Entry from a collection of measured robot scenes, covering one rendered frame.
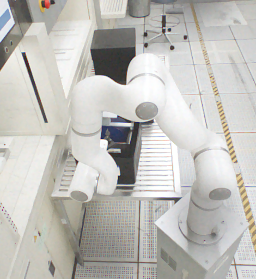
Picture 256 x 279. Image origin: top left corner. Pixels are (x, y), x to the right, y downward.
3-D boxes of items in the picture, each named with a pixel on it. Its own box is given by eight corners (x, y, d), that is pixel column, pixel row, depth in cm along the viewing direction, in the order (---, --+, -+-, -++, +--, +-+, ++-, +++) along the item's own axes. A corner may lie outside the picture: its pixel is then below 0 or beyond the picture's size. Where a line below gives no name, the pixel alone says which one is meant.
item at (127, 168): (78, 179, 146) (72, 155, 134) (92, 139, 166) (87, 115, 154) (135, 183, 142) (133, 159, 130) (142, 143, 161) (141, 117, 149)
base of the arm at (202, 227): (235, 223, 123) (244, 196, 110) (205, 254, 115) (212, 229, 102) (197, 196, 134) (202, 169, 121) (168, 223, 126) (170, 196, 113)
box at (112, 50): (136, 81, 204) (135, 46, 186) (95, 83, 206) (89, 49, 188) (136, 60, 224) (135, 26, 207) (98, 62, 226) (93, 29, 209)
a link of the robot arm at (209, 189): (220, 183, 115) (231, 138, 99) (230, 227, 102) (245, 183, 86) (188, 184, 116) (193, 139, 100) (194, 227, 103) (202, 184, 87)
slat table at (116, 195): (174, 268, 187) (181, 196, 134) (79, 266, 192) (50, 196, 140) (165, 128, 280) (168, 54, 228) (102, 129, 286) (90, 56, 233)
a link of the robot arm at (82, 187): (102, 162, 108) (77, 157, 109) (94, 192, 99) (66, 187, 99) (101, 176, 114) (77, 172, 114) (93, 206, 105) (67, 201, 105)
